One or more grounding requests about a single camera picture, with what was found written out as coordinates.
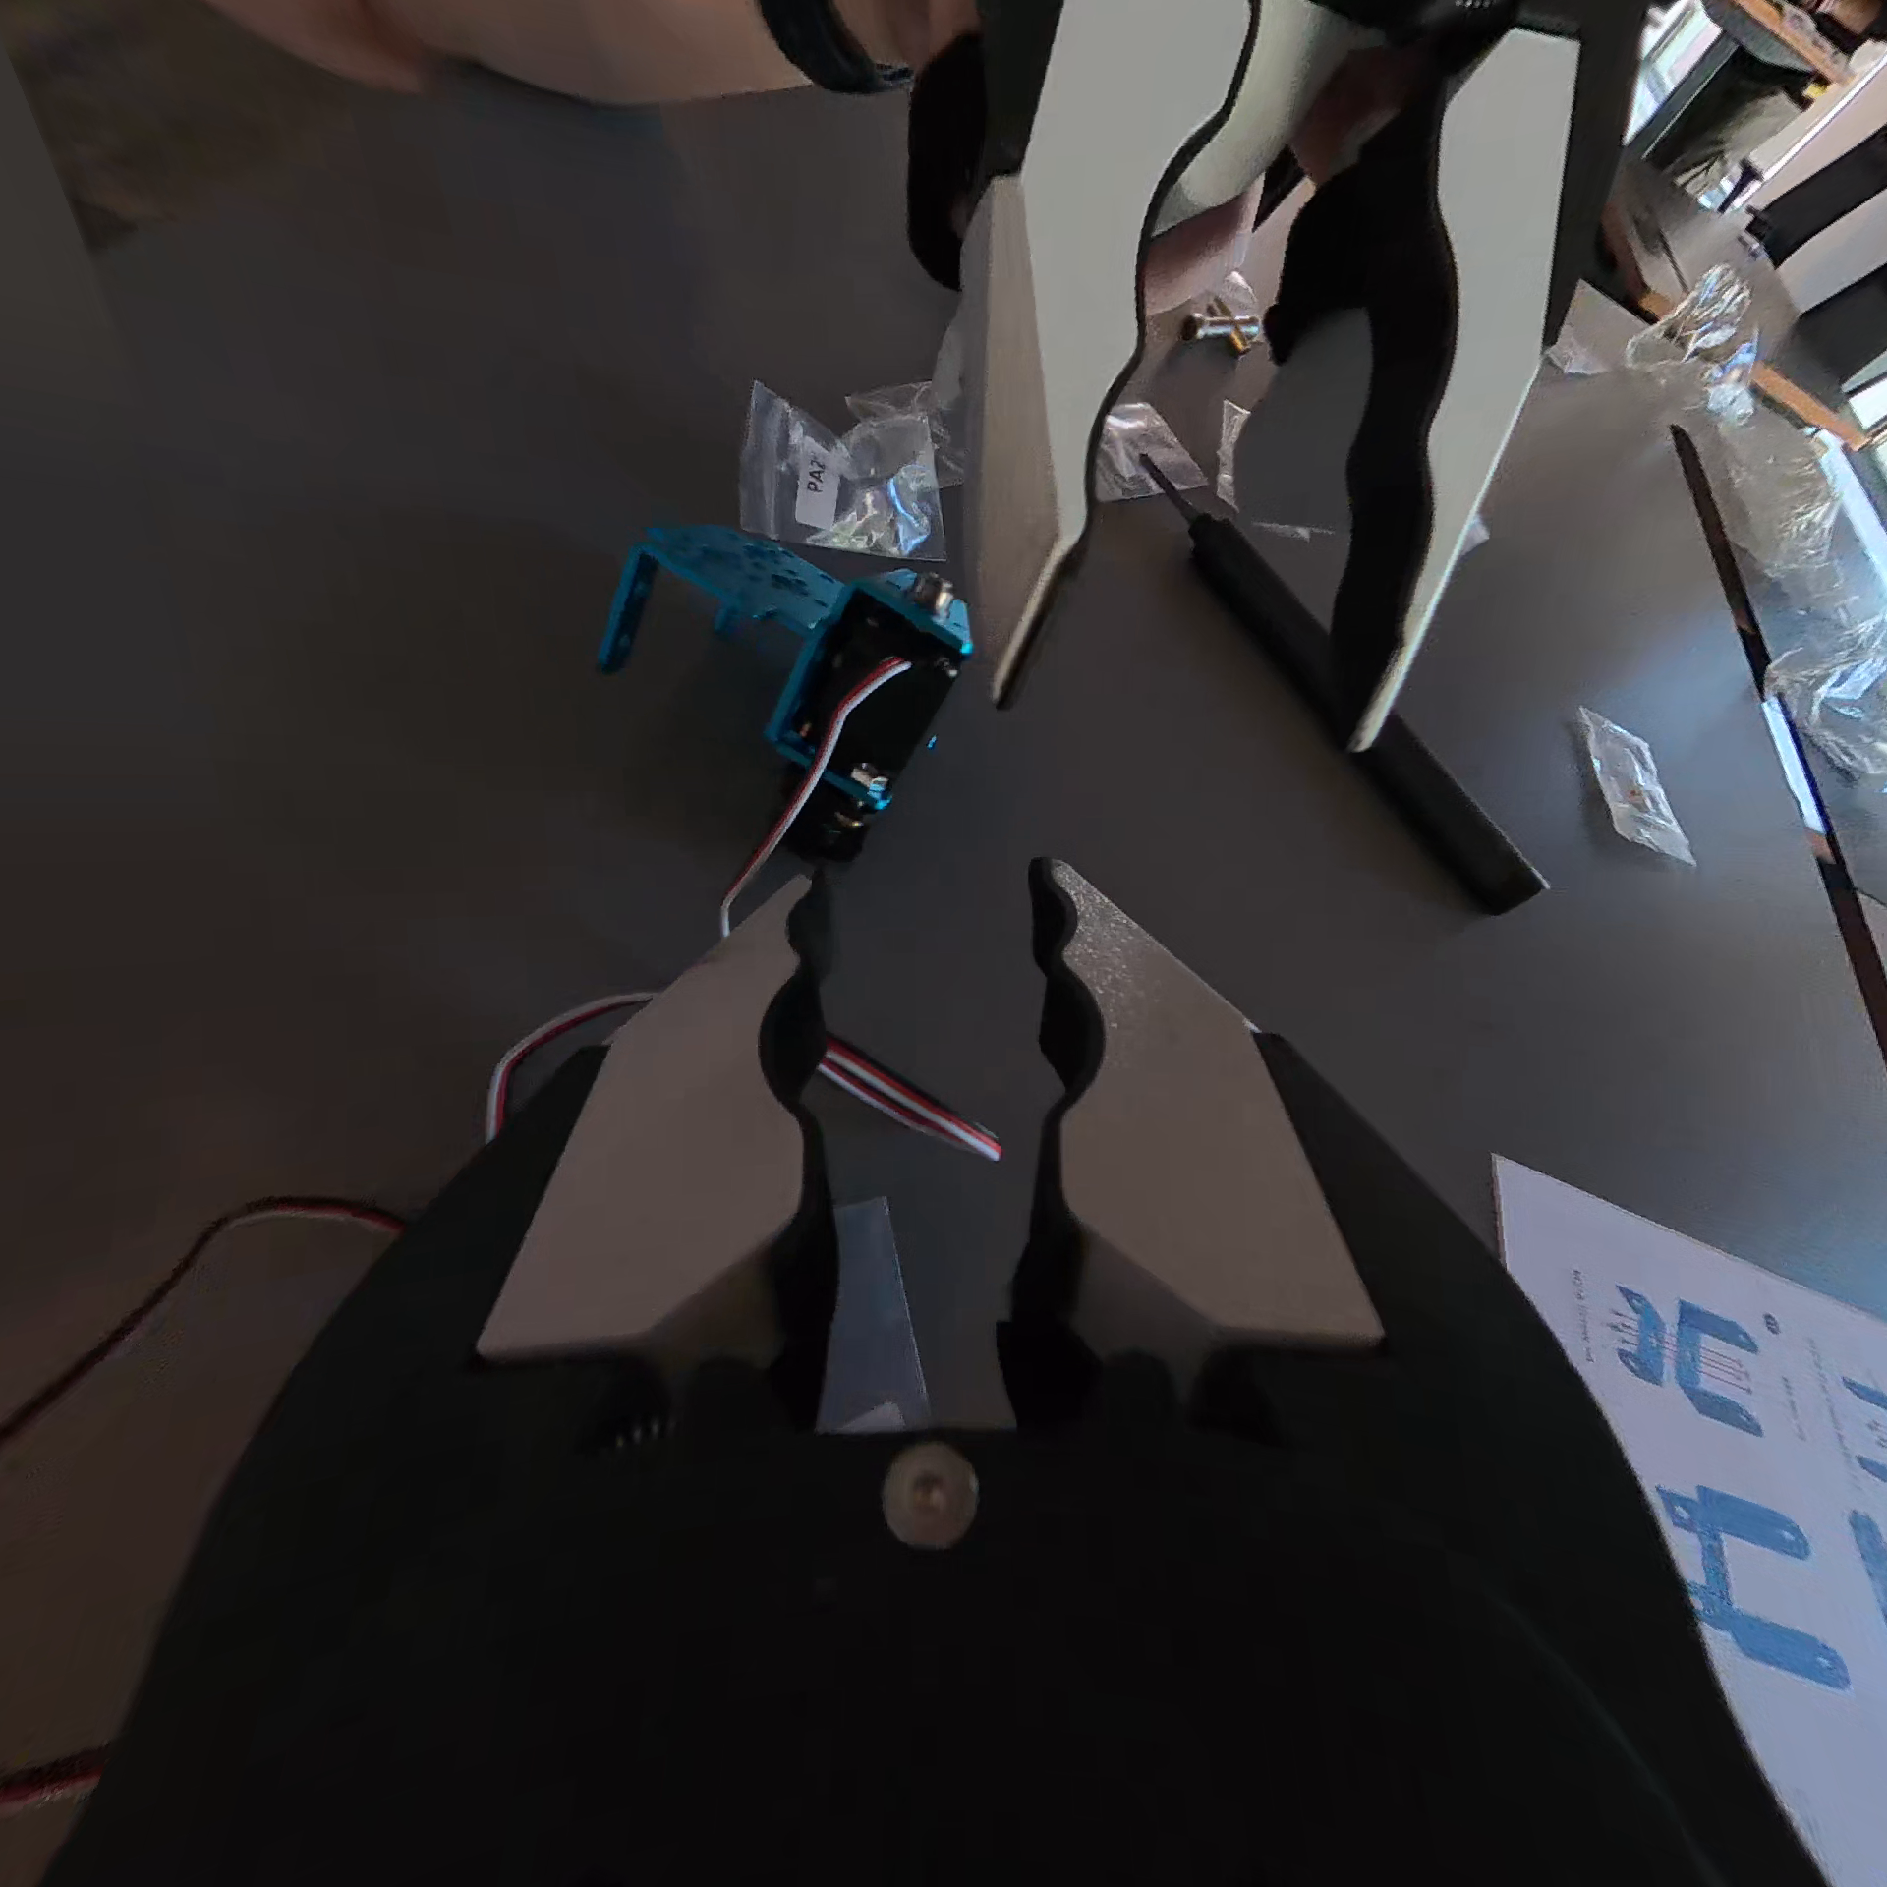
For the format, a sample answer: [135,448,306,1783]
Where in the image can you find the small clear bag brass parts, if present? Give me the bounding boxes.
[1574,708,1697,867]

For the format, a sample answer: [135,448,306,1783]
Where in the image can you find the person's left forearm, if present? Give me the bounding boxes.
[329,0,915,108]

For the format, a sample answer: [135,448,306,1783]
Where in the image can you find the black wristband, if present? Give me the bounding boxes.
[758,0,919,95]

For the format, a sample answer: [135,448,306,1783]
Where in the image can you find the clear plastic screw bag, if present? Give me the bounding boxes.
[842,380,966,496]

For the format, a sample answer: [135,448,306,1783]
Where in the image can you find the white instruction sheet blue print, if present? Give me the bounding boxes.
[1491,1154,1887,1887]

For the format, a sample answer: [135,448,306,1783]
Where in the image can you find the person's left hand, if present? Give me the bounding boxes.
[1141,59,1424,319]

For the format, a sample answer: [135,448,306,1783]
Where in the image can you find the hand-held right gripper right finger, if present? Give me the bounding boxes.
[1002,857,1385,1429]

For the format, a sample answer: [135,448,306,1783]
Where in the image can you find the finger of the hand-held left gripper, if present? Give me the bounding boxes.
[1237,30,1579,755]
[956,0,1255,710]

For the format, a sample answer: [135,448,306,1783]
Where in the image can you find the wooden furniture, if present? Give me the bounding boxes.
[1597,0,1887,452]

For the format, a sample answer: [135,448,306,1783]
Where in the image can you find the dark grey desk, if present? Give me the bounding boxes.
[0,59,1887,1887]

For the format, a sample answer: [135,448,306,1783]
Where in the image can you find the labelled clear screw bag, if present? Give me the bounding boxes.
[740,380,945,560]

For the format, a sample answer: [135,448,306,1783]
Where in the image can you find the small clear plastic bag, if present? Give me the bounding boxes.
[1096,397,1214,507]

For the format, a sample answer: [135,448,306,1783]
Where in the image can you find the blue servo bracket assembly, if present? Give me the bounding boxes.
[595,519,974,865]

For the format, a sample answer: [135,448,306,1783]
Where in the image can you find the crumpled clear plastic wrap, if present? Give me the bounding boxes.
[1546,266,1887,785]

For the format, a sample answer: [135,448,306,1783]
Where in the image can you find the white red black servo cable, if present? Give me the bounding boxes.
[0,1197,402,1817]
[485,649,1007,1168]

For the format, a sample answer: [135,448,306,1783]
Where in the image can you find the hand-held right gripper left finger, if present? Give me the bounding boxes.
[473,873,834,1433]

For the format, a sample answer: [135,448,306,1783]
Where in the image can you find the black screwdriver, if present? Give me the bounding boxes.
[1137,454,1550,920]

